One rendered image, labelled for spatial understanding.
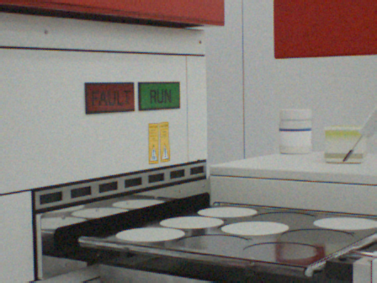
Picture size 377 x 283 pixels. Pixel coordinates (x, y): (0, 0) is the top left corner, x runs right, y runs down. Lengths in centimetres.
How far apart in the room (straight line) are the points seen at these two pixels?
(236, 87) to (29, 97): 340
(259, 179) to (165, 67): 27
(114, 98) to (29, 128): 18
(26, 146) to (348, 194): 55
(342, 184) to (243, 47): 324
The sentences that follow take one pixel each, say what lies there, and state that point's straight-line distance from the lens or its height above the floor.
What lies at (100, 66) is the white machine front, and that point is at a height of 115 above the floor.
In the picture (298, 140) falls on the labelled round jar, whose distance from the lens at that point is 160.
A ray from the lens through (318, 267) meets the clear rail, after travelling 90.
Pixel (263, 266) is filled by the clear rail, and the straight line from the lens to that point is 91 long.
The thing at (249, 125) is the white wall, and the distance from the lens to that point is 453.
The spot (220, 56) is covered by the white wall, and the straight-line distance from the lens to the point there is 426.
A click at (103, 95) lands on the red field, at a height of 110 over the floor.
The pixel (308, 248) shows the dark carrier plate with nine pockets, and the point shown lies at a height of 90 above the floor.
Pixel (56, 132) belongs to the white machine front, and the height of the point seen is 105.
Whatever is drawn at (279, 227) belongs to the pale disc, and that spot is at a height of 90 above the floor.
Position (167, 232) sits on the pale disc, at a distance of 111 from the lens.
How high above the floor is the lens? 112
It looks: 4 degrees down
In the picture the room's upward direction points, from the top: 1 degrees counter-clockwise
